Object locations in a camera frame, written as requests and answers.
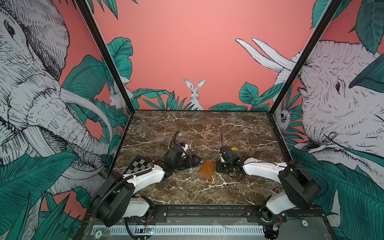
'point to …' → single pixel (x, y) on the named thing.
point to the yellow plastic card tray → (234, 149)
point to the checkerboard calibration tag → (140, 163)
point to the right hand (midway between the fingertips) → (214, 167)
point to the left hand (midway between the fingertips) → (198, 160)
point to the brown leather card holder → (207, 169)
